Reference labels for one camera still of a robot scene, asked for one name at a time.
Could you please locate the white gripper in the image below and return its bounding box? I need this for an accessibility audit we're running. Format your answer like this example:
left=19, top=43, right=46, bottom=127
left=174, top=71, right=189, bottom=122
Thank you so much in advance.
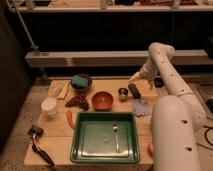
left=129, top=65, right=155, bottom=90

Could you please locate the light blue towel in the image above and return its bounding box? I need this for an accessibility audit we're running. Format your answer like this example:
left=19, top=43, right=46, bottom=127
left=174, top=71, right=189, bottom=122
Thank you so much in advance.
left=133, top=99, right=151, bottom=117

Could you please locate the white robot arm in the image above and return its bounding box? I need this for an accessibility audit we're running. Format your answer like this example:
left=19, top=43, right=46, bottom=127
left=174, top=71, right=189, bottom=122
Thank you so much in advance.
left=130, top=42, right=206, bottom=171

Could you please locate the red bowl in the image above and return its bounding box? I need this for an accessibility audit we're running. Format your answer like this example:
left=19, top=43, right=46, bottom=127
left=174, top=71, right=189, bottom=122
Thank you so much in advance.
left=92, top=91, right=113, bottom=111

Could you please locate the dark bowl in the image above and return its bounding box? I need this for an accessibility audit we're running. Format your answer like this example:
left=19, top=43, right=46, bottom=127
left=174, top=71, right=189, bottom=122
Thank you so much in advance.
left=70, top=74, right=92, bottom=92

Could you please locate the dark brown cylinder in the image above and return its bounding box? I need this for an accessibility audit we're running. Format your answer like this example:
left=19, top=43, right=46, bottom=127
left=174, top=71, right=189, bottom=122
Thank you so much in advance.
left=128, top=84, right=141, bottom=99

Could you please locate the grey metal shelf beam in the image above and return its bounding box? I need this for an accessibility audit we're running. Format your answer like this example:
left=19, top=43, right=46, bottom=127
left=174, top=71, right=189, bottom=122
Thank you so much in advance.
left=25, top=50, right=213, bottom=68

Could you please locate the small metal cup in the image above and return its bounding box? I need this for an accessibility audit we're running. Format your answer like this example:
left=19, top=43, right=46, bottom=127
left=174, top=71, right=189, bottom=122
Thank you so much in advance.
left=118, top=88, right=128, bottom=102

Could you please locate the metal spoon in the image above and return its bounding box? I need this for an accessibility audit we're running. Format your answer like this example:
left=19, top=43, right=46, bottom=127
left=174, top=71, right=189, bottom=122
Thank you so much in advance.
left=113, top=122, right=120, bottom=153

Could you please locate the teal sponge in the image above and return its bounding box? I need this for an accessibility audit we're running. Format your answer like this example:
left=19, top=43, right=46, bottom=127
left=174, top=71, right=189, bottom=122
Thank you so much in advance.
left=72, top=75, right=88, bottom=88

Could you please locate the bunch of dark grapes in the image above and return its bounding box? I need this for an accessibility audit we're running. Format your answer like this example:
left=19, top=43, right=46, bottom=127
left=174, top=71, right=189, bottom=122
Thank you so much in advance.
left=65, top=96, right=89, bottom=111

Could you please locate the orange fruit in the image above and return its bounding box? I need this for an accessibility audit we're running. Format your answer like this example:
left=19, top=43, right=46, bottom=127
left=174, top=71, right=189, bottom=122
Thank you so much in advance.
left=147, top=143, right=153, bottom=158

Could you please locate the green plastic tray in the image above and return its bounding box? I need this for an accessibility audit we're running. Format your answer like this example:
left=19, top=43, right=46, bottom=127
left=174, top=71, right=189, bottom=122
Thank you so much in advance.
left=70, top=112, right=140, bottom=164

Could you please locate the orange carrot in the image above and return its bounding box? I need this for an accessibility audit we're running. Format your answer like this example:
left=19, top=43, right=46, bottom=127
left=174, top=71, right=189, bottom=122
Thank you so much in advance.
left=67, top=110, right=75, bottom=129

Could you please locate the white plastic cup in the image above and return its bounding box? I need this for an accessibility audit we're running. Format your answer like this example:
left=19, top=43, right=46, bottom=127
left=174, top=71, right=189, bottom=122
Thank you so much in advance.
left=41, top=97, right=57, bottom=117

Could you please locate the metal rack pole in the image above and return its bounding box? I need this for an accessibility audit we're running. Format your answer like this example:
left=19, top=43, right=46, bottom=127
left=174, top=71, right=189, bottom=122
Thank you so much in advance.
left=9, top=0, right=51, bottom=84

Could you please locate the wooden board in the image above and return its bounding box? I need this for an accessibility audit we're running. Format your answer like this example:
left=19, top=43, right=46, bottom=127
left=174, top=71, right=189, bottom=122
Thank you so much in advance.
left=24, top=79, right=158, bottom=168

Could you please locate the black floor cable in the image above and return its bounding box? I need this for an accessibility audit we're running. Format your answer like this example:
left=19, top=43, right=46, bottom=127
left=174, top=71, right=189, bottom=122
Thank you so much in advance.
left=195, top=124, right=213, bottom=152

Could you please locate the black handled kitchen tool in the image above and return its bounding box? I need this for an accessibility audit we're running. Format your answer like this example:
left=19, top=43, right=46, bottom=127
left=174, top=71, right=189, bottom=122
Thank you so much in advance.
left=27, top=125, right=56, bottom=167

